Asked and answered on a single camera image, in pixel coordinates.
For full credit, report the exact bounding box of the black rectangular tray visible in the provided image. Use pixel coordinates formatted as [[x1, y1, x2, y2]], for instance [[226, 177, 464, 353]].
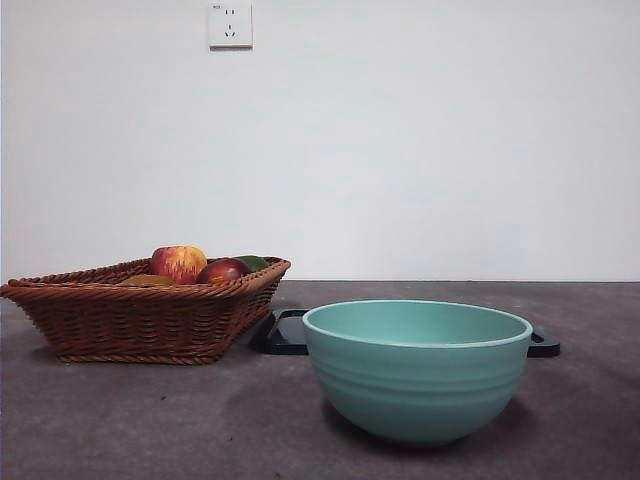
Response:
[[254, 308, 561, 359]]

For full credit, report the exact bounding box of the teal ceramic bowl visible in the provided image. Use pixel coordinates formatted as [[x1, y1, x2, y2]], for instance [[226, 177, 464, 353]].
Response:
[[301, 298, 534, 448]]

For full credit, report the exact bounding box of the brown wicker basket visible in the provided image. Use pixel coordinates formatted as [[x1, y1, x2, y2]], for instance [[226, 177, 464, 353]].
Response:
[[0, 256, 292, 365]]

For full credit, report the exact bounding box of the brown kiwi fruit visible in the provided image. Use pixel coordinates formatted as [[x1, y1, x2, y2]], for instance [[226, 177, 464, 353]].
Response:
[[119, 274, 177, 287]]

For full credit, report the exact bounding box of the white wall socket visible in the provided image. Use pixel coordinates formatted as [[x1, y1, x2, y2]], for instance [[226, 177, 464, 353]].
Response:
[[208, 2, 254, 50]]

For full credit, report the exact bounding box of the green avocado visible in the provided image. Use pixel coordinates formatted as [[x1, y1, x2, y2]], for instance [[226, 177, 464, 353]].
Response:
[[234, 255, 270, 274]]

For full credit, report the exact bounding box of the red yellow apple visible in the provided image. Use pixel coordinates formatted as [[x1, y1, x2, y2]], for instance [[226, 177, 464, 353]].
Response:
[[150, 244, 208, 285]]

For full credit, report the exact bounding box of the dark red plum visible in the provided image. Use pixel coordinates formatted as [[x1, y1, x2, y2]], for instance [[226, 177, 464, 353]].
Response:
[[195, 258, 252, 285]]

